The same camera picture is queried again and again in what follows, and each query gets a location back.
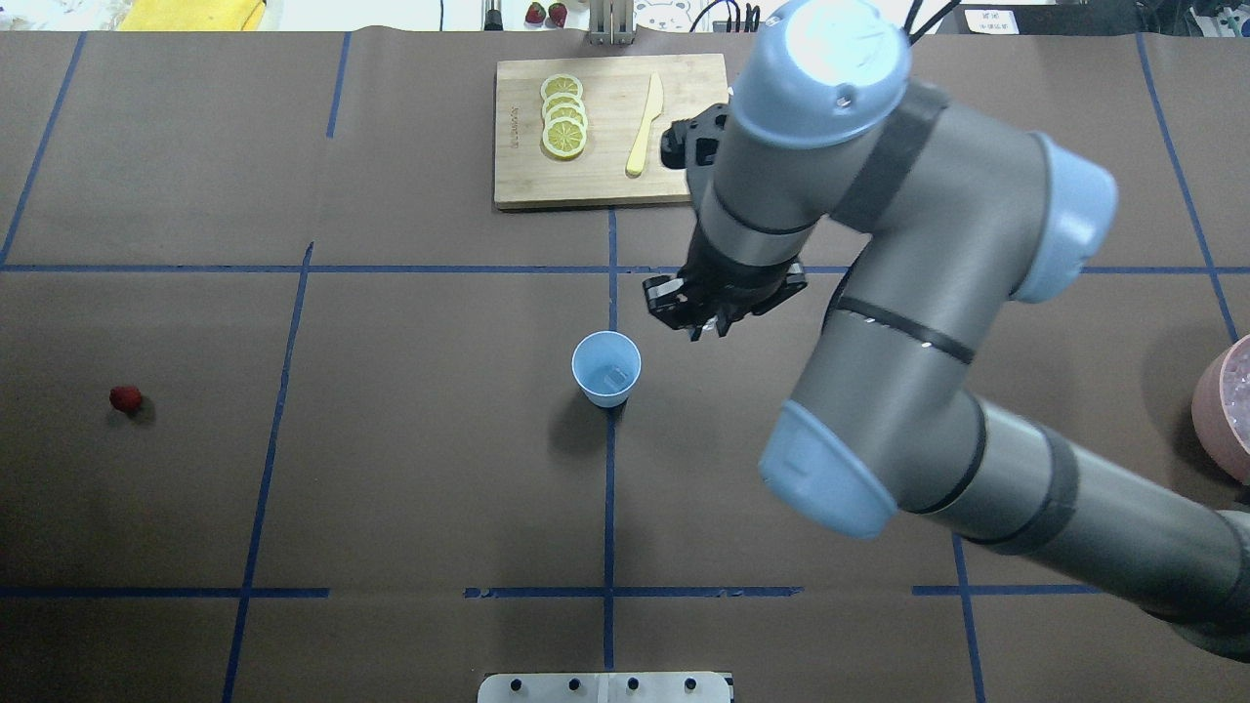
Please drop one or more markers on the clear ice cubes pile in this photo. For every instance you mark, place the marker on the clear ice cubes pile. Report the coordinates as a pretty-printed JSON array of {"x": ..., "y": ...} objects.
[{"x": 1234, "y": 391}]

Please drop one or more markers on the light blue plastic cup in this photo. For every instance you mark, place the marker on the light blue plastic cup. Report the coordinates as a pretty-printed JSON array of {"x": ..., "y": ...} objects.
[{"x": 592, "y": 356}]

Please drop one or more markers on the red strawberry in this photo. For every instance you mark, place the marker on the red strawberry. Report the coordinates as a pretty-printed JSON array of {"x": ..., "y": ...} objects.
[{"x": 127, "y": 399}]

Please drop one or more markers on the pink bowl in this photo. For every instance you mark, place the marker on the pink bowl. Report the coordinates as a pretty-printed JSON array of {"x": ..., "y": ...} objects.
[{"x": 1219, "y": 410}]

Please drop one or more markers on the yellow plastic knife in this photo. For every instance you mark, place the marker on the yellow plastic knife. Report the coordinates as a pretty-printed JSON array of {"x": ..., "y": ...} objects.
[{"x": 654, "y": 102}]

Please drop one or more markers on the yellow cloth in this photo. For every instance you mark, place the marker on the yellow cloth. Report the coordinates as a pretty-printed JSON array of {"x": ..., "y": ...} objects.
[{"x": 194, "y": 16}]

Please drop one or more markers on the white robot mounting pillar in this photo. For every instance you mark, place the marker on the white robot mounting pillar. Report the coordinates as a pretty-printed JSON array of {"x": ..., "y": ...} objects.
[{"x": 682, "y": 686}]

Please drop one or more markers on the ice cube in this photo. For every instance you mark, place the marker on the ice cube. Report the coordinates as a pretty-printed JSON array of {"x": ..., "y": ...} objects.
[{"x": 618, "y": 379}]

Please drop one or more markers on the strawberries on side table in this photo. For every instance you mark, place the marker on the strawberries on side table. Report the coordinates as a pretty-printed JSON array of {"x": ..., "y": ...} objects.
[{"x": 546, "y": 15}]

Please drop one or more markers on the lemon slices row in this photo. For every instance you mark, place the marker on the lemon slices row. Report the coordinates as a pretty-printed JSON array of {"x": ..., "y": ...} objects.
[{"x": 565, "y": 117}]

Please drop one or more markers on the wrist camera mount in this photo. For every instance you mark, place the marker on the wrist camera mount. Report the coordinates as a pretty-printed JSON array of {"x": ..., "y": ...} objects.
[{"x": 692, "y": 143}]

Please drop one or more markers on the wooden cutting board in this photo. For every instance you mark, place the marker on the wooden cutting board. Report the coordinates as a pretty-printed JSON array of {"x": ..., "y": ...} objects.
[{"x": 528, "y": 176}]

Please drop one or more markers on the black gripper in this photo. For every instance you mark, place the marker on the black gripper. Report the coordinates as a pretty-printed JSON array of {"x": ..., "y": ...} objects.
[{"x": 725, "y": 283}]

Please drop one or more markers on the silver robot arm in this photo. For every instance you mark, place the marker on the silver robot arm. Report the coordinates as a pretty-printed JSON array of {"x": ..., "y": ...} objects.
[{"x": 964, "y": 214}]

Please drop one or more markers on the aluminium frame post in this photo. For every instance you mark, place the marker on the aluminium frame post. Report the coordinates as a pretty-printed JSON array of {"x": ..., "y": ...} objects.
[{"x": 611, "y": 22}]

